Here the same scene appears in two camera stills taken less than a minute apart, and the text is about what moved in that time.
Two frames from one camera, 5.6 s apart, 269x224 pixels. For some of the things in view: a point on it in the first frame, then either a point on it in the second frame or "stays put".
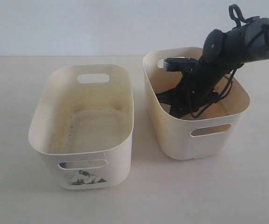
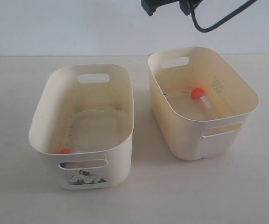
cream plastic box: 85,123 stays put
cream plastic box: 215,135 stays put
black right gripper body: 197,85 -> 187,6
